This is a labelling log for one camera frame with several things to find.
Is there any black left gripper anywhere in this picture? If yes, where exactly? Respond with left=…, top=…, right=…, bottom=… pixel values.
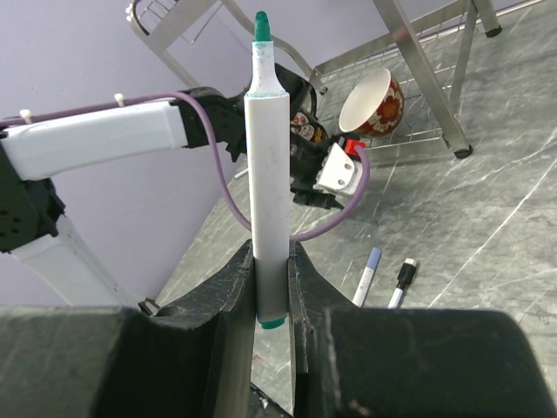
left=290, top=133, right=344, bottom=210

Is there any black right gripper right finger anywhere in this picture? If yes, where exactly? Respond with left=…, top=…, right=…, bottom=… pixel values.
left=288, top=241, right=352, bottom=417

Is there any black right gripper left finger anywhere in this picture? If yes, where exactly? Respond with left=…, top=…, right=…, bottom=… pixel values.
left=150, top=241, right=255, bottom=417

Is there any white marker with purple tip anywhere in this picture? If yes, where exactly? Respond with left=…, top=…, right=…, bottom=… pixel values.
left=352, top=247, right=382, bottom=307

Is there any small pen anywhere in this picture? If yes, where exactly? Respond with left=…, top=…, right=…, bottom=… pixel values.
left=244, top=11, right=290, bottom=330

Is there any thin white pen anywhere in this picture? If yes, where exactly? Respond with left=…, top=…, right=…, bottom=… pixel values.
left=387, top=258, right=418, bottom=309

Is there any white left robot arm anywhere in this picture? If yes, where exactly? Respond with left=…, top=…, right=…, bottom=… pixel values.
left=1, top=89, right=245, bottom=307

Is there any grey pen at left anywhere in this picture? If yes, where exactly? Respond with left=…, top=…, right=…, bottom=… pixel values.
left=233, top=168, right=248, bottom=180

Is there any red and black mug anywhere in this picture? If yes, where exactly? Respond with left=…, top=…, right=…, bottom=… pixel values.
left=275, top=64, right=329, bottom=143

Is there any white ceramic bowl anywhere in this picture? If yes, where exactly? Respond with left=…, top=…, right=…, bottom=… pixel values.
left=339, top=68, right=405, bottom=138

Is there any steel dish rack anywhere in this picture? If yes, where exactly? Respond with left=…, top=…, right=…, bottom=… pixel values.
left=124, top=0, right=545, bottom=169

